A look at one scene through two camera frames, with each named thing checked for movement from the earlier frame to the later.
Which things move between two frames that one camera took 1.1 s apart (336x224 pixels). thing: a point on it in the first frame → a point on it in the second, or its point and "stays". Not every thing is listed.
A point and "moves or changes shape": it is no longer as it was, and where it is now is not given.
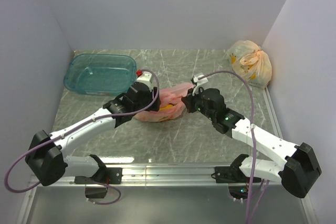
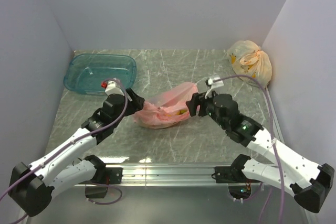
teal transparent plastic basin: [101, 74] stays
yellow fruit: [166, 107] → [180, 112]
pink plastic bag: [171, 104] moves or changes shape
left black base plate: [109, 176] stays
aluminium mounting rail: [174, 177] stays
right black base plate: [229, 174] stays
